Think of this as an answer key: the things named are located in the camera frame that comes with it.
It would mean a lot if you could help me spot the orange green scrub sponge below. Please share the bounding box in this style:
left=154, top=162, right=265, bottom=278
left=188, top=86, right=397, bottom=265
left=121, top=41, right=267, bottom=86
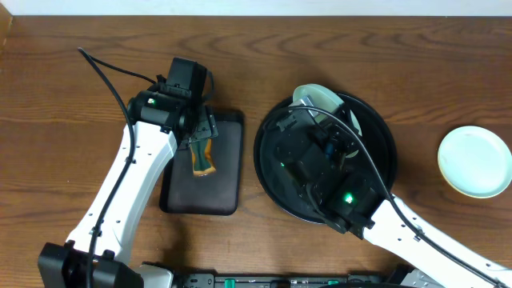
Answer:
left=190, top=139, right=216, bottom=177

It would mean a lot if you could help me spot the mint plate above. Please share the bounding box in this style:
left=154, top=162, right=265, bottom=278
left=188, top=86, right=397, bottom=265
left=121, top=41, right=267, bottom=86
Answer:
left=292, top=84, right=362, bottom=158
left=437, top=126, right=511, bottom=198

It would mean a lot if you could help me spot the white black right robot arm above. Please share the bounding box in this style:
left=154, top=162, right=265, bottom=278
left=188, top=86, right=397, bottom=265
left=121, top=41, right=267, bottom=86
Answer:
left=267, top=106, right=511, bottom=287

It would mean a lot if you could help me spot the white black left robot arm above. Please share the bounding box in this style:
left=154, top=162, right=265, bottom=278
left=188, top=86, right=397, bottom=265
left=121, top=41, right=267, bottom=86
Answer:
left=38, top=90, right=216, bottom=287

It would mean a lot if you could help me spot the round black serving tray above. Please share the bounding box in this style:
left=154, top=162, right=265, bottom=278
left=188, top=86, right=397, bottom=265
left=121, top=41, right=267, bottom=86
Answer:
left=254, top=92, right=398, bottom=224

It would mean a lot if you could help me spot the dark rectangular sponge tray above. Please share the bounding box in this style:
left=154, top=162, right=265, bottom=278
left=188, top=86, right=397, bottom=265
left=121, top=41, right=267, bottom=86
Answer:
left=159, top=110, right=244, bottom=216

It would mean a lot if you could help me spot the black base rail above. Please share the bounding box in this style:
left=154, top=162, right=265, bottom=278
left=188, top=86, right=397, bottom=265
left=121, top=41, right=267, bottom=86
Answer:
left=139, top=272, right=461, bottom=288

